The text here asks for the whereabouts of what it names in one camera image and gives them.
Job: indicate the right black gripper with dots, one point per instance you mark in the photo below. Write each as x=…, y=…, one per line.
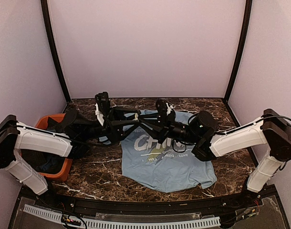
x=165, y=124

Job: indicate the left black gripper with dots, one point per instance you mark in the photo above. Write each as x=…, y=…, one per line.
x=113, y=126

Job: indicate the light blue printed t-shirt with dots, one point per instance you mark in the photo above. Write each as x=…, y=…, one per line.
x=165, y=167

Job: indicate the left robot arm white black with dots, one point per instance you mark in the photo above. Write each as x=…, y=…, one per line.
x=71, y=138

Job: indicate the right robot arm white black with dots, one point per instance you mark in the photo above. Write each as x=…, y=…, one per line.
x=208, y=144

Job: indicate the orange plastic bin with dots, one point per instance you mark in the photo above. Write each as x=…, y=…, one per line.
x=64, y=170

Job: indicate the dark clothes in bin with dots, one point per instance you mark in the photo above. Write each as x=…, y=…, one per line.
x=48, y=162

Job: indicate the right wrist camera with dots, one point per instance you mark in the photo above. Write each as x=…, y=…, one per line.
x=165, y=110

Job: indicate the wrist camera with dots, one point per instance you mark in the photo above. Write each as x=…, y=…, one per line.
x=165, y=110
x=102, y=106

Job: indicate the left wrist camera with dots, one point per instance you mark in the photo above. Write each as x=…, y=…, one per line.
x=102, y=106

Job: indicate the white slotted cable duct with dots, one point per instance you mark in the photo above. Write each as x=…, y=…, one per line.
x=110, y=223

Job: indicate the black front table rail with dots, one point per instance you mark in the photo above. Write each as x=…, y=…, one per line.
x=89, y=207

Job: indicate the black left frame post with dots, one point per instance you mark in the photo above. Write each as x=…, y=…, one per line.
x=53, y=49

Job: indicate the black frame post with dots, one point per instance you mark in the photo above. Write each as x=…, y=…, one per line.
x=240, y=49
x=53, y=49

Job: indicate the black right frame post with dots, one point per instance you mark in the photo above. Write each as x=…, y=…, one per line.
x=240, y=49

